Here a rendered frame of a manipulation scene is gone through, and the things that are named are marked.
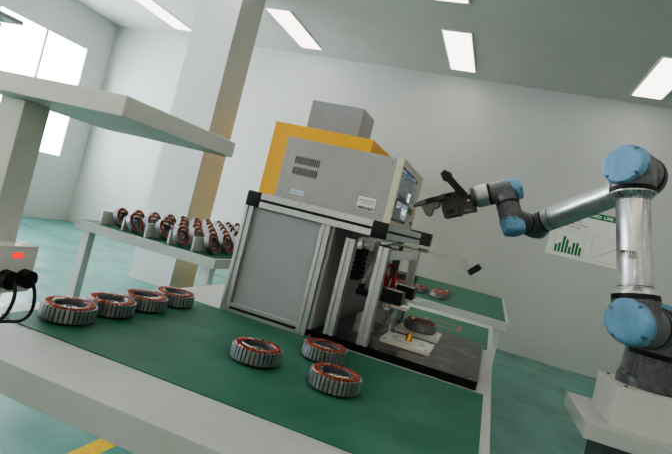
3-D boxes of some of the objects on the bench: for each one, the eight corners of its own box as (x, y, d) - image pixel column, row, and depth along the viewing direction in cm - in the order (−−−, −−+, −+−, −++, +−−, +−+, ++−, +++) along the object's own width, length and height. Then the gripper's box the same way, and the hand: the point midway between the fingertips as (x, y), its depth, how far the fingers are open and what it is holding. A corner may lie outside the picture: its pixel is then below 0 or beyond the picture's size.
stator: (312, 348, 138) (316, 334, 138) (351, 362, 133) (354, 348, 134) (292, 354, 128) (296, 339, 128) (333, 370, 123) (337, 354, 123)
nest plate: (441, 337, 190) (442, 333, 190) (436, 343, 176) (437, 339, 176) (401, 325, 195) (401, 321, 195) (393, 330, 181) (394, 326, 181)
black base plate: (481, 349, 198) (482, 343, 198) (475, 390, 137) (477, 382, 137) (362, 313, 212) (364, 308, 212) (309, 336, 151) (311, 329, 151)
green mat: (488, 329, 257) (488, 328, 257) (486, 350, 199) (487, 349, 199) (312, 278, 286) (312, 277, 286) (265, 283, 227) (265, 283, 227)
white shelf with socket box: (185, 342, 117) (236, 143, 119) (53, 378, 82) (127, 94, 84) (64, 298, 128) (111, 116, 129) (-100, 314, 93) (-32, 63, 94)
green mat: (483, 395, 134) (483, 394, 134) (474, 501, 76) (474, 499, 76) (173, 294, 163) (174, 293, 163) (-5, 315, 104) (-5, 314, 104)
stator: (436, 332, 189) (438, 322, 189) (433, 337, 178) (435, 326, 179) (406, 323, 193) (408, 313, 193) (401, 327, 182) (403, 317, 182)
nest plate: (433, 348, 167) (434, 344, 167) (428, 356, 153) (429, 352, 153) (388, 334, 172) (389, 330, 172) (378, 341, 158) (379, 337, 158)
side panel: (307, 335, 152) (334, 226, 153) (303, 336, 149) (331, 225, 150) (223, 308, 161) (249, 205, 162) (218, 308, 158) (245, 204, 159)
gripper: (478, 210, 176) (415, 223, 181) (478, 212, 184) (418, 224, 190) (472, 185, 177) (410, 198, 183) (473, 188, 186) (414, 201, 191)
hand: (416, 203), depth 186 cm, fingers closed
